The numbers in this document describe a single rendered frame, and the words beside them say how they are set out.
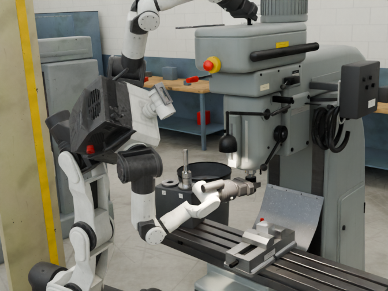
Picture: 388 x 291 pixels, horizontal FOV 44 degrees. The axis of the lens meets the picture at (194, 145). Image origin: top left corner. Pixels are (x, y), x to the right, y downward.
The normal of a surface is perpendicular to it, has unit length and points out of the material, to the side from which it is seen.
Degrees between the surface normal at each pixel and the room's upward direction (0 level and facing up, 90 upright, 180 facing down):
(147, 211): 99
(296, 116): 90
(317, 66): 90
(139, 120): 58
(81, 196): 115
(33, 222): 90
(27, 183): 90
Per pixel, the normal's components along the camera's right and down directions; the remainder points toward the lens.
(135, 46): 0.11, 0.75
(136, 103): 0.71, -0.42
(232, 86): -0.66, 0.23
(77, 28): 0.74, 0.15
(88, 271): -0.43, 0.64
